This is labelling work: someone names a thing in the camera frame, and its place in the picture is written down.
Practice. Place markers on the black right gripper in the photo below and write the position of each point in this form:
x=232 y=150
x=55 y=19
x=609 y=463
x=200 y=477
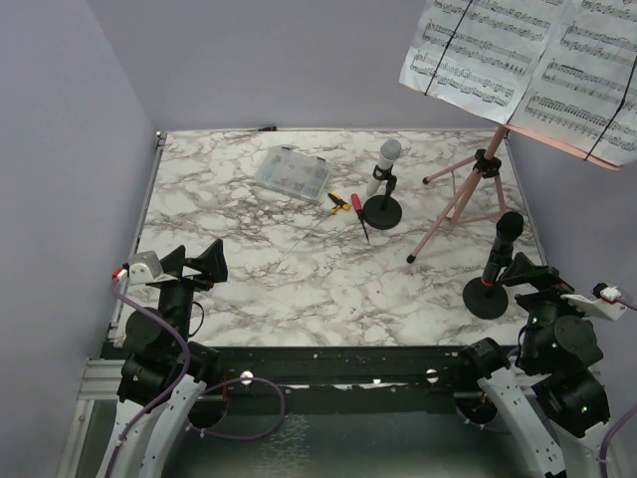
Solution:
x=545 y=277

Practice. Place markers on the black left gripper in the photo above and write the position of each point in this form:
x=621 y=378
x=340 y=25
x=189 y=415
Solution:
x=211 y=263

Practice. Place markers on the black round microphone stand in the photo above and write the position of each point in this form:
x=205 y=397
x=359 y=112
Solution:
x=485 y=302

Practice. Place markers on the black stand holding white microphone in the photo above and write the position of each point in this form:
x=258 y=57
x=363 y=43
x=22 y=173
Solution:
x=383 y=212

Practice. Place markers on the white microphone silver grille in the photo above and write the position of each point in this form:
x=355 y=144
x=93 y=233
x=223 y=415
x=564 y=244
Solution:
x=389 y=152

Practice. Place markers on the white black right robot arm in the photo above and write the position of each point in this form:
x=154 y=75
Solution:
x=554 y=407

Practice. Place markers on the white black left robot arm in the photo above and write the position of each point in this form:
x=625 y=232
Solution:
x=164 y=370

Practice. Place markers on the pink tripod music stand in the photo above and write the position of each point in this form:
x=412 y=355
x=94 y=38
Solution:
x=485 y=165

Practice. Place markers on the clear plastic screw box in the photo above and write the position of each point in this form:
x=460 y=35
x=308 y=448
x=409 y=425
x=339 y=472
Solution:
x=292 y=173

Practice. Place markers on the right sheet music page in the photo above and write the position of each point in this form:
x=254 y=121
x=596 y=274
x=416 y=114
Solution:
x=583 y=90

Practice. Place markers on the sheet music page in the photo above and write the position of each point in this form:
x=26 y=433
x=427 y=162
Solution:
x=583 y=90
x=479 y=55

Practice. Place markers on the left sheet music page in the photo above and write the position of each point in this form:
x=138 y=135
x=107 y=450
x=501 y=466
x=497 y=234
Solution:
x=479 y=55

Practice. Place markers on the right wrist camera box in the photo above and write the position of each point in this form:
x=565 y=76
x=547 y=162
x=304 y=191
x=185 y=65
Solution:
x=606 y=303

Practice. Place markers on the green black screwdriver at wall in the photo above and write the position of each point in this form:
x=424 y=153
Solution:
x=269 y=128

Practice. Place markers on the yellow black T-handle tool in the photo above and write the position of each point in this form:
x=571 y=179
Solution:
x=338 y=204

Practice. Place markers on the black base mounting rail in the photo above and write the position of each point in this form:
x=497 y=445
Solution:
x=337 y=380

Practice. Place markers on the red handled screwdriver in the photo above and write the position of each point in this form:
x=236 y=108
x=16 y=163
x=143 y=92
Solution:
x=357 y=207

